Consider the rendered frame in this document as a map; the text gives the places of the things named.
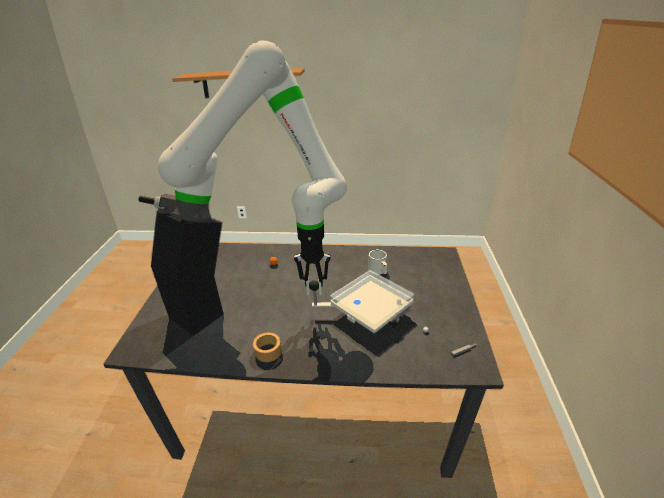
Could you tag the orange tape roll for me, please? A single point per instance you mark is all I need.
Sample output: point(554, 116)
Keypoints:
point(267, 355)

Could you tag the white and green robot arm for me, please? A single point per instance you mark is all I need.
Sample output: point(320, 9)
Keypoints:
point(191, 158)

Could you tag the grey mug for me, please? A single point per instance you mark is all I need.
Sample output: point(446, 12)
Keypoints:
point(376, 262)

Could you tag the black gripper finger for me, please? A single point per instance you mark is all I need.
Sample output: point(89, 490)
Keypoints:
point(297, 259)
point(318, 267)

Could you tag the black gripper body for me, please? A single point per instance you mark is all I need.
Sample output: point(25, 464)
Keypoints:
point(311, 250)

